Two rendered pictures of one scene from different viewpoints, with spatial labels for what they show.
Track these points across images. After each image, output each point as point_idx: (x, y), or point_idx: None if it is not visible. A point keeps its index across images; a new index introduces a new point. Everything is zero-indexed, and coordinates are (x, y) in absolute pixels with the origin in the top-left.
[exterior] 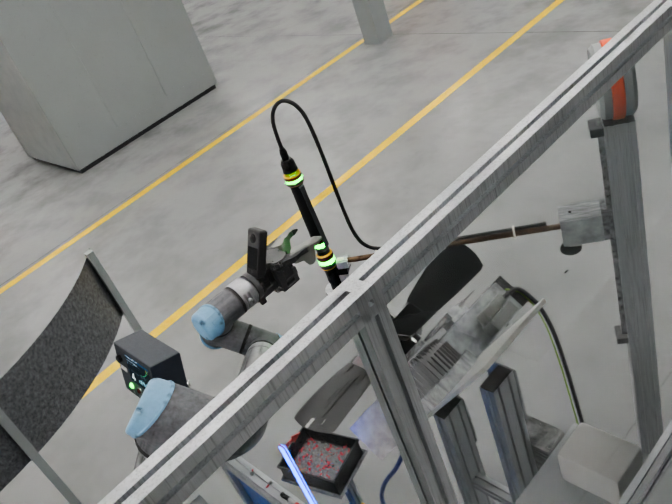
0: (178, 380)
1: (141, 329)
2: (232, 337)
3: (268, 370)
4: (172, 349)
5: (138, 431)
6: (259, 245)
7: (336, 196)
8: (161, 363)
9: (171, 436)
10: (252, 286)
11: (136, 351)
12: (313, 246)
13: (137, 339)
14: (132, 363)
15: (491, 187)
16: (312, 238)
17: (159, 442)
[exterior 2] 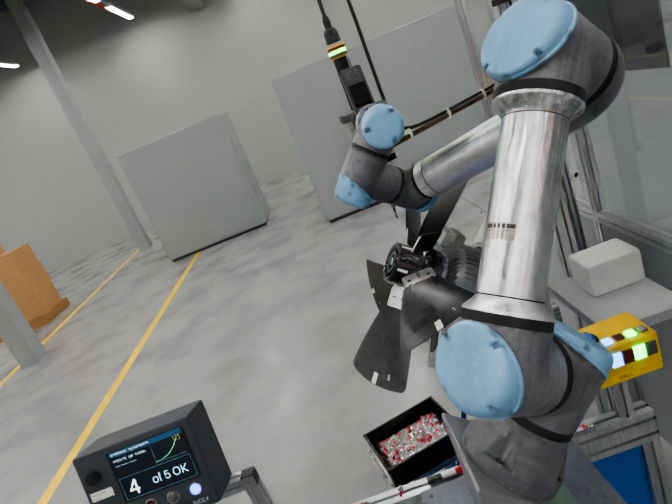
0: (213, 441)
1: (99, 437)
2: (390, 168)
3: None
4: (186, 404)
5: (570, 21)
6: (364, 76)
7: (373, 69)
8: (192, 412)
9: (594, 30)
10: None
11: (132, 434)
12: None
13: (111, 437)
14: (133, 454)
15: None
16: (377, 100)
17: (587, 44)
